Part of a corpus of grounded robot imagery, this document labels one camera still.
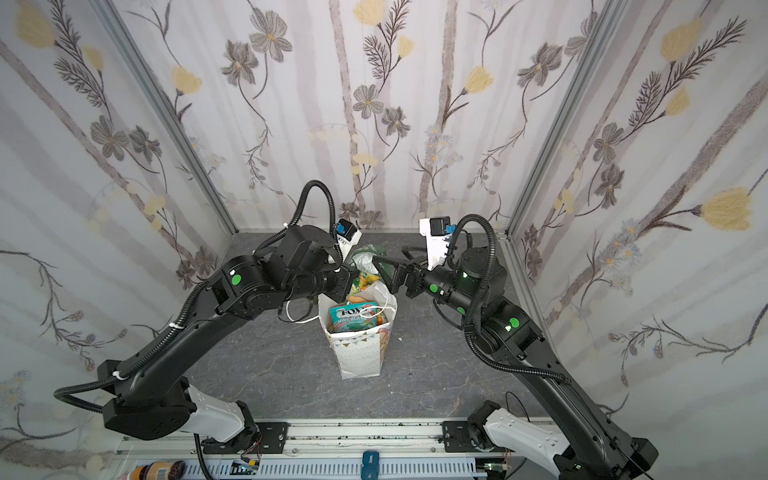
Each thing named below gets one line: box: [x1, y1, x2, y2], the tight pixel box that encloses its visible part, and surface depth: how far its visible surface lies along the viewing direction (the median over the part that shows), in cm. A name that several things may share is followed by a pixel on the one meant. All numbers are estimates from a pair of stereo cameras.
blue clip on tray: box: [361, 451, 380, 480], surface depth 70 cm
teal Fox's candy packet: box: [330, 302, 378, 333], surface depth 81 cm
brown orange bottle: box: [130, 460, 186, 480], surface depth 68 cm
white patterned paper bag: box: [318, 281, 398, 379], surface depth 71 cm
